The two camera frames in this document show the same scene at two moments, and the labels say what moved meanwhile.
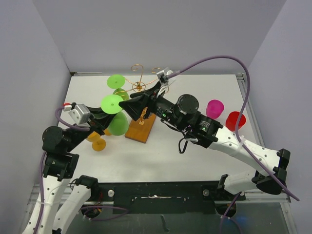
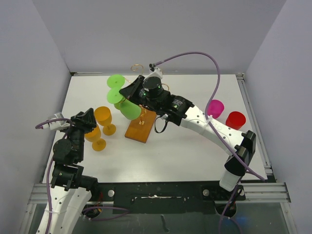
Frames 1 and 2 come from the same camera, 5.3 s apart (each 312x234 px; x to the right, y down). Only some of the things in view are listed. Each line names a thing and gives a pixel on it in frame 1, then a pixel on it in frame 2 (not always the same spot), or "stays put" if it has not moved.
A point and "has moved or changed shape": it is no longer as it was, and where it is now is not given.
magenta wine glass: [214, 108] stays put
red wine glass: [231, 120] stays put
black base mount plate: [164, 198] stays put
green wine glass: [116, 82] stays put
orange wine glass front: [98, 144] stays put
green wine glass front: [119, 124] has moved or changed shape
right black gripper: [139, 101] → [130, 92]
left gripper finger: [97, 113] → [86, 119]
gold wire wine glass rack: [139, 130] stays put
